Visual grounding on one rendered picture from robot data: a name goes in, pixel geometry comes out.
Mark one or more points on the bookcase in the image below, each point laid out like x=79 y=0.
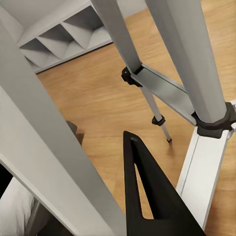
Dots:
x=45 y=46

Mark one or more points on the bed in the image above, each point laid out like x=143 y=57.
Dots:
x=21 y=214

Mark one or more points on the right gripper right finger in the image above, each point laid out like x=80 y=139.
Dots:
x=171 y=215

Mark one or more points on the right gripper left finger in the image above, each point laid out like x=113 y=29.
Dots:
x=5 y=179

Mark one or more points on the camera tripod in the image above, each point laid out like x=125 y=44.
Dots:
x=40 y=150

